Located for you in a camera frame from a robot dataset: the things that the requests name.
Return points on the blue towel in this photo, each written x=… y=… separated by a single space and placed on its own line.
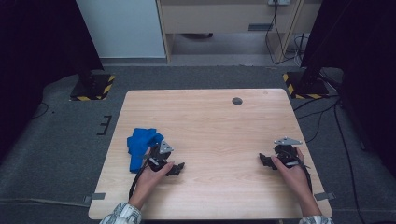
x=141 y=143

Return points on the black curtain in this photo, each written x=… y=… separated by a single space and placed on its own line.
x=367 y=62
x=37 y=46

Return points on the grey tape piece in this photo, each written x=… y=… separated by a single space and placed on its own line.
x=98 y=196
x=324 y=196

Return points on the white power strip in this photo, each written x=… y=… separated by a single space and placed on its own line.
x=278 y=2

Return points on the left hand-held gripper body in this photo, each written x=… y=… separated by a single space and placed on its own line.
x=158 y=158

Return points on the person's right hand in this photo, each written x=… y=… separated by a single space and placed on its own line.
x=294 y=177

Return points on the grey round table grommet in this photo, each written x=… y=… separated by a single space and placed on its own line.
x=237 y=101

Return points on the white cabinet panel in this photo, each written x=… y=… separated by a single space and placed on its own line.
x=121 y=28

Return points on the light wooden desk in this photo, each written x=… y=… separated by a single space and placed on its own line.
x=218 y=17

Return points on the person's left hand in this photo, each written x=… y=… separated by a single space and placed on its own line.
x=149 y=180

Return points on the black stand with striped base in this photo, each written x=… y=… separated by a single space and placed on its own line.
x=306 y=88
x=93 y=88

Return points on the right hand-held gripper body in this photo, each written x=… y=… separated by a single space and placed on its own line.
x=285 y=152

